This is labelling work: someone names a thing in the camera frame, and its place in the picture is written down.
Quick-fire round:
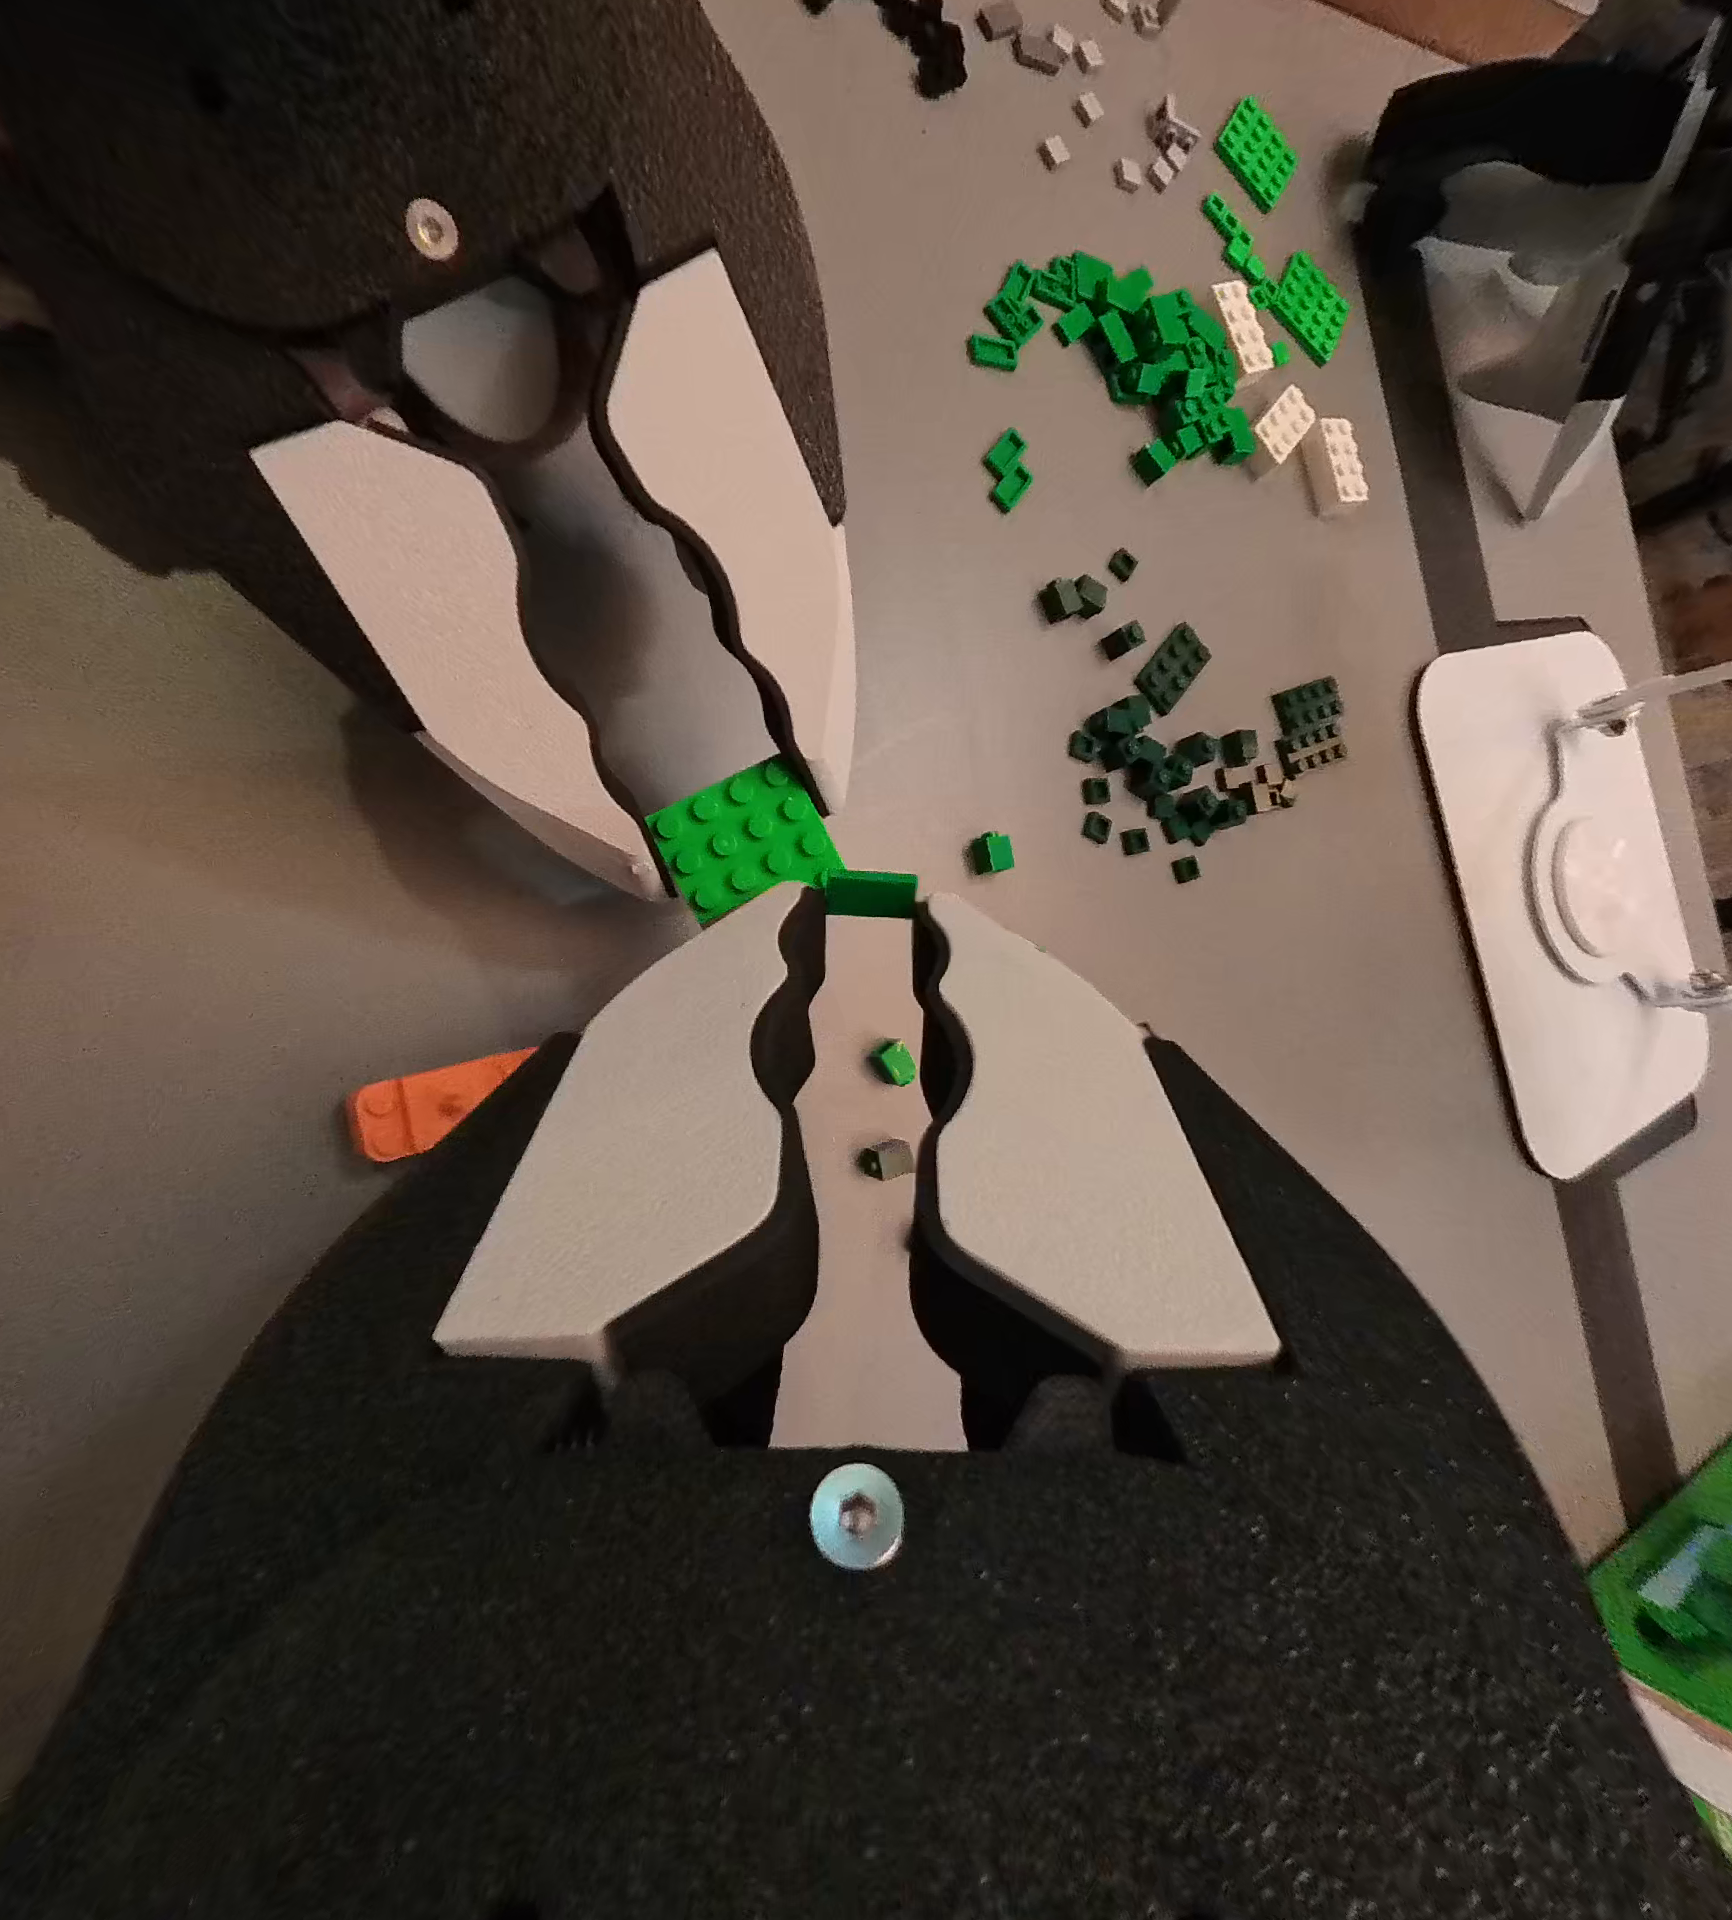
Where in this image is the black and white bag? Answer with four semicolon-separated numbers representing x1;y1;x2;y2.
1357;57;1732;522

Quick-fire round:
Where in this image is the white lego brick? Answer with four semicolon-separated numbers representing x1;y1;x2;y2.
1245;384;1320;481
1208;278;1281;379
1302;415;1372;522

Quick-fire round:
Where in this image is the group of grey lego bricks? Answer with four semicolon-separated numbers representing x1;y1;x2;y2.
974;0;1208;197

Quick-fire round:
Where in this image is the orange brick separator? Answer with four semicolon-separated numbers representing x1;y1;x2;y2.
346;1047;541;1169

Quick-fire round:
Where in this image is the cluster of small green lego plates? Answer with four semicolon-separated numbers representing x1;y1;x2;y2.
1197;190;1281;303

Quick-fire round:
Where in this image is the large bright green lego plate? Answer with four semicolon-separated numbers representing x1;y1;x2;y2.
1261;251;1351;373
1211;96;1303;215

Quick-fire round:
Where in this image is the pile of bright green lego bricks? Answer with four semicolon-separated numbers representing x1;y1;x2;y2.
966;251;1260;487

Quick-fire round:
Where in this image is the pile of dark green lego bricks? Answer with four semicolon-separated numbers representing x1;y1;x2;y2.
1036;547;1357;889

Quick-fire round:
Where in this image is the bright green square lego plate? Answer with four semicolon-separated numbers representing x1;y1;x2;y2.
644;757;848;931

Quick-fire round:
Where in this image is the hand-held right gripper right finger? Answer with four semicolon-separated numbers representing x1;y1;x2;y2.
908;892;1285;1380

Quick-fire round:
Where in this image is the green lego set box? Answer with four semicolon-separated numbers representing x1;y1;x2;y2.
1583;1370;1732;1920

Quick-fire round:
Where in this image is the white stand base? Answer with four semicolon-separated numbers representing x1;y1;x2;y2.
1411;629;1732;1182

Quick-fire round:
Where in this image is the group of black lego bricks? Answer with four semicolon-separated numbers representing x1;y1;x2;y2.
801;0;974;102

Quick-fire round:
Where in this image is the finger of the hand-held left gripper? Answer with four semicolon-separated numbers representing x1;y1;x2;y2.
589;247;860;816
247;419;668;904

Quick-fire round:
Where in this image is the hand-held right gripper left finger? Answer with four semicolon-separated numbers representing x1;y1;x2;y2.
433;883;830;1379

